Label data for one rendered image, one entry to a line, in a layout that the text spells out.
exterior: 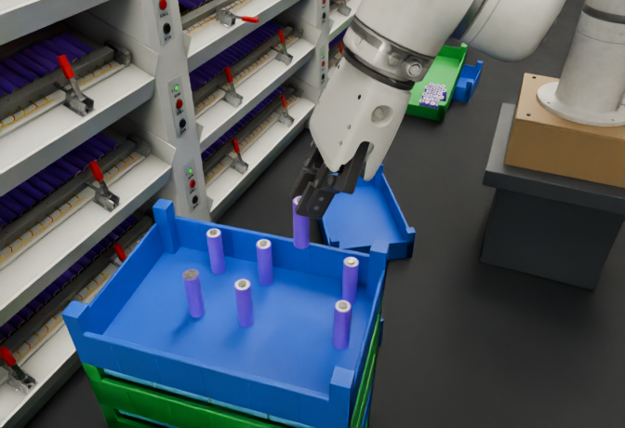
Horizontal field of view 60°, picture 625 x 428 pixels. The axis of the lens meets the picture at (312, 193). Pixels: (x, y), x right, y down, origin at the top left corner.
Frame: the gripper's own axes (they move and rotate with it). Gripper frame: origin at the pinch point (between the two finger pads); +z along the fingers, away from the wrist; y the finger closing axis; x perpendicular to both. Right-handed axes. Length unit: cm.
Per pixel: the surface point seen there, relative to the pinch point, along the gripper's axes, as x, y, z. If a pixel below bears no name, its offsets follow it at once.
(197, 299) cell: 7.5, -1.2, 16.5
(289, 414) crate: -0.5, -16.0, 15.6
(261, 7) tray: -10, 82, 3
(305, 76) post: -37, 107, 23
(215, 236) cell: 6.1, 5.6, 12.5
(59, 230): 22, 32, 38
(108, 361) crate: 15.6, -5.9, 22.5
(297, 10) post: -27, 108, 6
